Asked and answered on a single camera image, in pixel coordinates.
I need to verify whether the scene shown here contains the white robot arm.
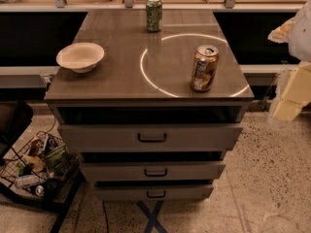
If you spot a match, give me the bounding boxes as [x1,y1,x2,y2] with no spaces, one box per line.
[267,1,311,121]

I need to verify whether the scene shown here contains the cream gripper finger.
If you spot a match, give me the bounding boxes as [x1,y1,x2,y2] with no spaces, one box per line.
[273,62,311,121]
[267,18,294,44]

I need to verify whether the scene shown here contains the middle grey drawer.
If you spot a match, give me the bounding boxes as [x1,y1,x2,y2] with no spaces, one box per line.
[80,161,225,182]

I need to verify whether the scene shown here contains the green snack bag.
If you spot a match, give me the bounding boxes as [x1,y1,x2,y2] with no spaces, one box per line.
[45,144,77,177]

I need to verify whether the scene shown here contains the top grey drawer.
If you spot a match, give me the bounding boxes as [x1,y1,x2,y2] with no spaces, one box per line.
[58,123,242,152]

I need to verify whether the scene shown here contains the bottom grey drawer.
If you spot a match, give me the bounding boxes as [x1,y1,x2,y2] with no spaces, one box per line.
[93,184,214,201]

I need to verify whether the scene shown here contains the black wire basket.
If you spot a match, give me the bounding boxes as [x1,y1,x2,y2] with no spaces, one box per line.
[0,131,79,198]

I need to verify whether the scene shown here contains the black floor cable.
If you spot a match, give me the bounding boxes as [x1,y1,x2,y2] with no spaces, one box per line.
[102,200,111,233]

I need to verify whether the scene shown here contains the grey drawer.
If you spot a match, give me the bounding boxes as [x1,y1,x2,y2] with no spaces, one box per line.
[80,161,225,182]
[93,184,214,201]
[58,123,242,152]

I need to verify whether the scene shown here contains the white paper bowl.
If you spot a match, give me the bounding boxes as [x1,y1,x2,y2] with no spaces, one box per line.
[56,43,105,73]

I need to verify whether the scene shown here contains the orange soda can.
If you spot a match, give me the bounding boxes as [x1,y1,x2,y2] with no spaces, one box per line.
[190,45,219,92]

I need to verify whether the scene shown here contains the green soda can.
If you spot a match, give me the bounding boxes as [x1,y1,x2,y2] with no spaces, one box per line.
[146,0,162,32]

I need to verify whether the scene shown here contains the grey drawer cabinet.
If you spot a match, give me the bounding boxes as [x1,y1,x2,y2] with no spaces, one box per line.
[45,10,253,187]

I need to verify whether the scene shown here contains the clear plastic bottle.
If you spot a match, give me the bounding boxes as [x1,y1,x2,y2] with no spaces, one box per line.
[15,175,48,188]

